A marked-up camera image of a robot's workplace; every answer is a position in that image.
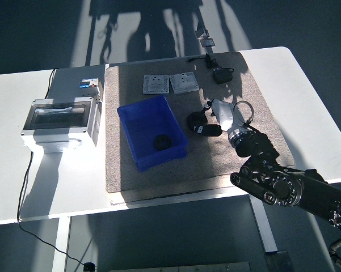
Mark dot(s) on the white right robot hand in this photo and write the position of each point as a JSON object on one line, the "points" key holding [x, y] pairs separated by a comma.
{"points": [[225, 114]]}

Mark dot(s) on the black plastic nut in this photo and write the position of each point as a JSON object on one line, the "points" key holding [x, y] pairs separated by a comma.
{"points": [[194, 119], [159, 144]]}

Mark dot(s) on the blue plastic box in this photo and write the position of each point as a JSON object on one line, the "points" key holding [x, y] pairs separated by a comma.
{"points": [[147, 122]]}

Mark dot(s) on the black power adapter plug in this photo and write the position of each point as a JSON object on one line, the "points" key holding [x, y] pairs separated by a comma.
{"points": [[222, 76]]}

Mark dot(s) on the grey square metal plate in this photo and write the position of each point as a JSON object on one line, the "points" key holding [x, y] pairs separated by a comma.
{"points": [[156, 84], [184, 82]]}

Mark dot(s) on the small grey floor block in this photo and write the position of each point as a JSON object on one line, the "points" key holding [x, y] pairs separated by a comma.
{"points": [[207, 42]]}

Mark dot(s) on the grey-brown mat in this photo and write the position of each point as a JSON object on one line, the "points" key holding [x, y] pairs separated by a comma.
{"points": [[159, 178]]}

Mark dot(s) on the white table leg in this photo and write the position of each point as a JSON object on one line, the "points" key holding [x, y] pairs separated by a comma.
{"points": [[61, 241], [269, 241]]}

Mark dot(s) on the beige foam underlay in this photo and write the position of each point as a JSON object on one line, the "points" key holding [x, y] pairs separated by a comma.
{"points": [[116, 199]]}

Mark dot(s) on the circuit breaker with blue label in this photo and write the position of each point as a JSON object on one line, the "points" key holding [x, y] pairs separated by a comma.
{"points": [[88, 83]]}

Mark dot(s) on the dark floor block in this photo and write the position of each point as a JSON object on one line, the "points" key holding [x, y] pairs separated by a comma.
{"points": [[278, 262]]}

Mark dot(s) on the black floor plug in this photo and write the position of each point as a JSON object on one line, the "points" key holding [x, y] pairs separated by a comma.
{"points": [[89, 266]]}

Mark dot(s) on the small dark floor bracket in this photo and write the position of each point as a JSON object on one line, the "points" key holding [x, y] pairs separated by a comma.
{"points": [[201, 30]]}

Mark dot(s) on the grey enclosure with clear lid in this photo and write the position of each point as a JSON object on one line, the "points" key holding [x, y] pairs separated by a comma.
{"points": [[59, 116]]}

